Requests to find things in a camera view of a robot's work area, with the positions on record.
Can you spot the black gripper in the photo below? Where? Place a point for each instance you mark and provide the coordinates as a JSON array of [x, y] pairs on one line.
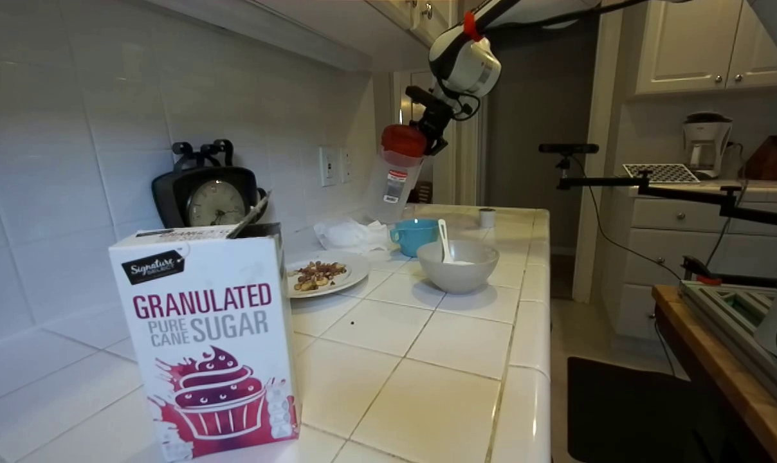
[[435, 111]]

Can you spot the translucent pitcher with red lid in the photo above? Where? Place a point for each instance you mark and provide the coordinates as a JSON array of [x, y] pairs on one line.
[[398, 176]]

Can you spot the white coffee pod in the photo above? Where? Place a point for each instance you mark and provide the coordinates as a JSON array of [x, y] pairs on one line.
[[486, 218]]

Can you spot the teal measuring cup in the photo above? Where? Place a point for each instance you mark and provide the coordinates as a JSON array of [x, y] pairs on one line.
[[414, 234]]

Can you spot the white plastic spoon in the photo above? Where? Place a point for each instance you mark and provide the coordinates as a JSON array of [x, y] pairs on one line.
[[444, 239]]

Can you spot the white plastic bag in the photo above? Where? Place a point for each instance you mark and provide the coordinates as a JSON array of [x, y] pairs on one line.
[[351, 234]]

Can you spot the beige ceramic bowl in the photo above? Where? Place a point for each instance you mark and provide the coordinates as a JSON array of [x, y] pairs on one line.
[[457, 270]]

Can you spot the white plate with food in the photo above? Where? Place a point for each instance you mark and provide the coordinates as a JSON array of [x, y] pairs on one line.
[[324, 279]]

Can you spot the white base cabinets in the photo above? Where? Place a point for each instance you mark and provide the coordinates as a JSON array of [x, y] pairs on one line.
[[661, 239]]

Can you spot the white coffee maker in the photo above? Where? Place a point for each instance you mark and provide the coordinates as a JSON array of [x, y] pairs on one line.
[[705, 145]]

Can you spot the granulated sugar box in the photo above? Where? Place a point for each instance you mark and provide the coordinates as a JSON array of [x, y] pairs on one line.
[[205, 343]]

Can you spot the black floor mat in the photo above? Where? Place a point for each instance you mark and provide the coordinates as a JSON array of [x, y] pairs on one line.
[[633, 411]]

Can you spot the wooden knife block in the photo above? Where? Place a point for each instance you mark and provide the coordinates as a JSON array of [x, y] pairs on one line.
[[776, 154]]

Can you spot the grey robot control unit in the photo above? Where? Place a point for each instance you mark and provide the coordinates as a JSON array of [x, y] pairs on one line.
[[740, 325]]

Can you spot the wooden table top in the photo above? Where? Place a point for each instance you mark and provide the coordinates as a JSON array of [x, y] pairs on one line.
[[731, 387]]

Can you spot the white wall outlet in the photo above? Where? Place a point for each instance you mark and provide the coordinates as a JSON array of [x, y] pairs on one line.
[[331, 165]]

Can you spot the black stereo camera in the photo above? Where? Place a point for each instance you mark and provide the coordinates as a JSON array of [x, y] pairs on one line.
[[569, 146]]

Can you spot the white upper wall cabinets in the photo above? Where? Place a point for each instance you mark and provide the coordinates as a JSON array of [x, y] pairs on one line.
[[321, 27]]

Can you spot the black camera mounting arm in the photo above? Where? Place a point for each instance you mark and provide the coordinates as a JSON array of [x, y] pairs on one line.
[[681, 192]]

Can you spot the white corner wall cabinets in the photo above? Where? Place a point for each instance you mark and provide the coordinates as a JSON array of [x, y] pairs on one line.
[[714, 41]]

